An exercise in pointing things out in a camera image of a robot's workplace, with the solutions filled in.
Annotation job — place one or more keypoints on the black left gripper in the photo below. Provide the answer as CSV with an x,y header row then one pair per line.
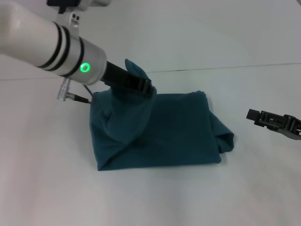
x,y
120,76

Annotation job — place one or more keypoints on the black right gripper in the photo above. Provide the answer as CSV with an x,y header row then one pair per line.
x,y
294,127

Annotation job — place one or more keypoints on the teal t-shirt with pink print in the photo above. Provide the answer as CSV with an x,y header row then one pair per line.
x,y
164,127

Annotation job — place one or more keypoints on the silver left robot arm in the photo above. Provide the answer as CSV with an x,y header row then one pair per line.
x,y
47,42

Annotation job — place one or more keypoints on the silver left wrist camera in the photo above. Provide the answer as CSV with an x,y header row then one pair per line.
x,y
77,4

